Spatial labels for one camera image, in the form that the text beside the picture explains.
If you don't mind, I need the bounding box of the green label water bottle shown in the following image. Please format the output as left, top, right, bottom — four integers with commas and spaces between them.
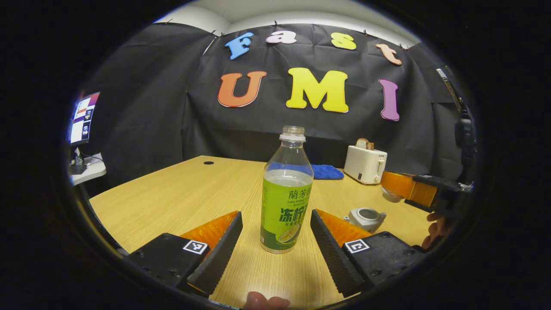
260, 125, 314, 254

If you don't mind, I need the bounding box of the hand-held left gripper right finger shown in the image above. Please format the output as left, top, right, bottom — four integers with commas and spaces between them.
310, 209, 427, 298

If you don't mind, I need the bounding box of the grey ceramic teacup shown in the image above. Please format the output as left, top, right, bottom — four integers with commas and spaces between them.
344, 208, 387, 233

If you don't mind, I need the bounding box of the blue towel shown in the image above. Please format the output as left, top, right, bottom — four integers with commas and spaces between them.
310, 164, 345, 180

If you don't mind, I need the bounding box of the computer monitor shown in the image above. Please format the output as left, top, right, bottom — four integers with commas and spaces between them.
70, 91, 100, 145

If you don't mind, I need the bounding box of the white toaster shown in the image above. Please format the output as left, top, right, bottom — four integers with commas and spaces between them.
344, 145, 388, 185

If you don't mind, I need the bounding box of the white side table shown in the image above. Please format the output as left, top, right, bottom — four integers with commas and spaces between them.
69, 153, 107, 186

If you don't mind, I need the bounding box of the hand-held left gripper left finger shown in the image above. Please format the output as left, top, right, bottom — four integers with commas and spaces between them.
125, 211, 244, 298

